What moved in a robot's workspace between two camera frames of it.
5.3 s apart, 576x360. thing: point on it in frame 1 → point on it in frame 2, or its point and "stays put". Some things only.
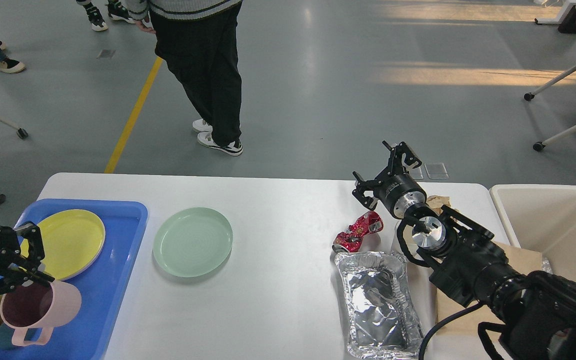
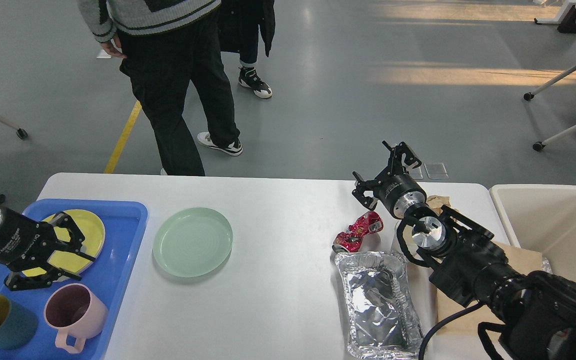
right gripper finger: [396, 165] stays put
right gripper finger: [362, 186] stays put
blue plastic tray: [103, 288] stays put
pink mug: [44, 306] → [76, 312]
